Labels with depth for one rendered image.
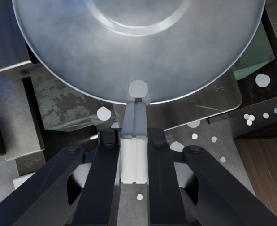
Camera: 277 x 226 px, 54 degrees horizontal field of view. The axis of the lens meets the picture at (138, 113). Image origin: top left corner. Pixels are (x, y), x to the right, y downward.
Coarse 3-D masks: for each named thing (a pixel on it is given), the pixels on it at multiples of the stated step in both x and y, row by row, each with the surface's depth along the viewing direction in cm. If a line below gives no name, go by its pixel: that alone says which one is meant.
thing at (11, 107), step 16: (0, 80) 45; (0, 96) 45; (16, 96) 45; (32, 96) 48; (0, 112) 44; (16, 112) 44; (32, 112) 45; (0, 128) 44; (16, 128) 44; (32, 128) 44; (16, 144) 44; (32, 144) 44; (48, 144) 49; (64, 144) 59; (80, 144) 74; (96, 144) 98; (16, 160) 46; (32, 160) 46; (48, 160) 47
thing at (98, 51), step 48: (48, 0) 31; (96, 0) 31; (144, 0) 30; (192, 0) 31; (240, 0) 31; (48, 48) 31; (96, 48) 31; (144, 48) 31; (192, 48) 30; (240, 48) 30; (96, 96) 30
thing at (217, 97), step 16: (224, 80) 30; (192, 96) 30; (208, 96) 30; (224, 96) 30; (240, 96) 30; (160, 112) 30; (176, 112) 30; (192, 112) 30; (208, 112) 30; (224, 112) 30
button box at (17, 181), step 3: (27, 174) 45; (30, 174) 45; (18, 177) 45; (21, 177) 45; (24, 177) 45; (27, 177) 45; (15, 180) 45; (18, 180) 45; (21, 180) 45; (24, 180) 45; (15, 183) 45; (18, 183) 45; (21, 183) 45; (15, 186) 45; (18, 186) 45; (15, 189) 45
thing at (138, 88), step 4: (136, 80) 30; (140, 80) 30; (132, 84) 30; (136, 84) 30; (140, 84) 30; (144, 84) 30; (132, 88) 30; (136, 88) 30; (140, 88) 30; (144, 88) 30; (132, 92) 30; (136, 92) 30; (140, 92) 30; (144, 92) 30; (132, 96) 30; (136, 96) 30; (140, 96) 30; (144, 96) 30
